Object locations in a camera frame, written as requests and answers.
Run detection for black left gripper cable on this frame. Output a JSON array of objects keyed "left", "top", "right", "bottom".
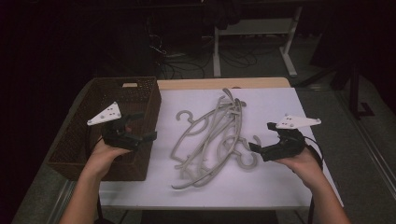
[{"left": 95, "top": 195, "right": 106, "bottom": 224}]

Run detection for light grey plastic hanger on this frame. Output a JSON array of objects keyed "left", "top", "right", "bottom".
[
  {"left": 186, "top": 102, "right": 263, "bottom": 188},
  {"left": 171, "top": 98, "right": 262, "bottom": 190},
  {"left": 170, "top": 109, "right": 237, "bottom": 162},
  {"left": 180, "top": 88, "right": 248, "bottom": 179}
]

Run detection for person's left hand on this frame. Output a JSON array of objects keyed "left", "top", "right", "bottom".
[{"left": 85, "top": 138, "right": 132, "bottom": 180}]

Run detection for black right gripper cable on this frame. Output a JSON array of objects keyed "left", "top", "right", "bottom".
[{"left": 302, "top": 135, "right": 325, "bottom": 224}]

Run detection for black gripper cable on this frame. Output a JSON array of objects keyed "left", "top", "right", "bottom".
[
  {"left": 302, "top": 135, "right": 325, "bottom": 224},
  {"left": 95, "top": 195, "right": 106, "bottom": 224}
]

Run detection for brown wicker basket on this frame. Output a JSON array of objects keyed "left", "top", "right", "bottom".
[{"left": 47, "top": 77, "right": 163, "bottom": 182}]

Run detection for black floor cables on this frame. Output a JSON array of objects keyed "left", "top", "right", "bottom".
[{"left": 148, "top": 34, "right": 260, "bottom": 79}]

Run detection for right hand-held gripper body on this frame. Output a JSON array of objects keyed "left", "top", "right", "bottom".
[{"left": 262, "top": 114, "right": 322, "bottom": 162}]

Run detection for white metal desk frame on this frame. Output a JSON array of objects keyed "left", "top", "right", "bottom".
[{"left": 213, "top": 6, "right": 304, "bottom": 78}]

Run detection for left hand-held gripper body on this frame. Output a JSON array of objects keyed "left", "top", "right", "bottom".
[{"left": 87, "top": 102, "right": 141, "bottom": 152}]

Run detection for black metal stand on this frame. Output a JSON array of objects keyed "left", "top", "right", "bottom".
[{"left": 330, "top": 60, "right": 376, "bottom": 120}]

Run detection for person's right hand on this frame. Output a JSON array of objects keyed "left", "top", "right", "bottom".
[{"left": 275, "top": 147, "right": 323, "bottom": 189}]

